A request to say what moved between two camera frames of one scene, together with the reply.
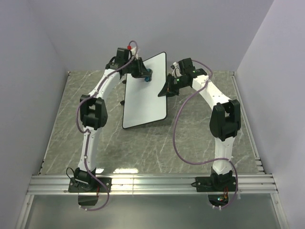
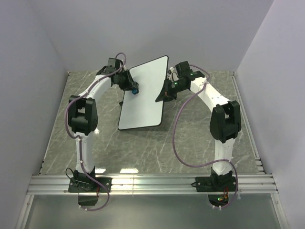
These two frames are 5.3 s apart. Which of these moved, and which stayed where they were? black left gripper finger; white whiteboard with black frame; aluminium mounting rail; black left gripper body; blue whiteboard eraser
Moved: black left gripper body; black left gripper finger; blue whiteboard eraser
Stayed: white whiteboard with black frame; aluminium mounting rail
